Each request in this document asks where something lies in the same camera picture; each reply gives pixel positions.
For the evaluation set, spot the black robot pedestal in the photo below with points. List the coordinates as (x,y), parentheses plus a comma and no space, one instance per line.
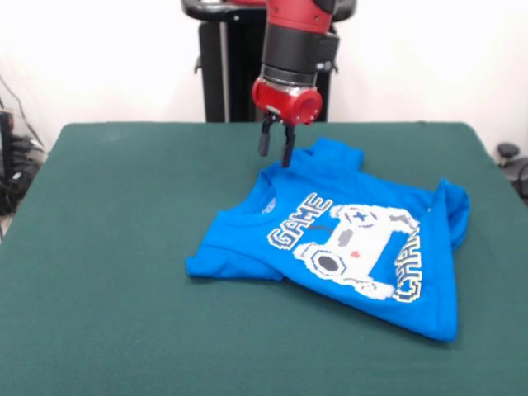
(231,74)

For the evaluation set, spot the dark green table cloth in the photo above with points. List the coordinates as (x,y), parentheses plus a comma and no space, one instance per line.
(82,288)

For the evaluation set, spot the black electronics box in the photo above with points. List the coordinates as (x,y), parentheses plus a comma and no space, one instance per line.
(6,140)

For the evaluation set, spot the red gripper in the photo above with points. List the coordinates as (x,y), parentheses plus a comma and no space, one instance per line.
(284,101)

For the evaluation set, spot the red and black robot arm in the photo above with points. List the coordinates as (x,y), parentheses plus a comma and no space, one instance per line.
(301,41)

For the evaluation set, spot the blue t-shirt with white print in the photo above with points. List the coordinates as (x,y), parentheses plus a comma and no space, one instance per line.
(330,288)

